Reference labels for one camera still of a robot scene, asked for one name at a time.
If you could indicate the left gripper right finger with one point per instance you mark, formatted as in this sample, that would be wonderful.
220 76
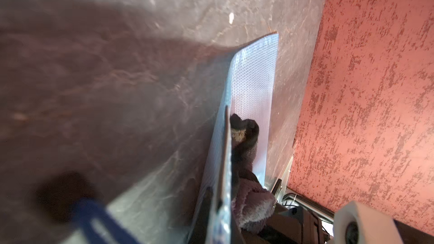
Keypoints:
236 235

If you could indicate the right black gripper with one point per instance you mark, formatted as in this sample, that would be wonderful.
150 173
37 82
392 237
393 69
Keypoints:
295 225

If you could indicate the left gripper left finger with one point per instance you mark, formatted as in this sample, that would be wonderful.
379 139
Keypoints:
200 229

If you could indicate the white mesh document bag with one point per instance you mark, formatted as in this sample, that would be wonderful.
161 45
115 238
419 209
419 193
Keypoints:
71 198

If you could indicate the blue mesh document bag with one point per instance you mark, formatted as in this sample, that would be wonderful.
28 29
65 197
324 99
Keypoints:
248 90

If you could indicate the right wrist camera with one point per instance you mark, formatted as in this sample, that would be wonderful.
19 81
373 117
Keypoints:
356 223

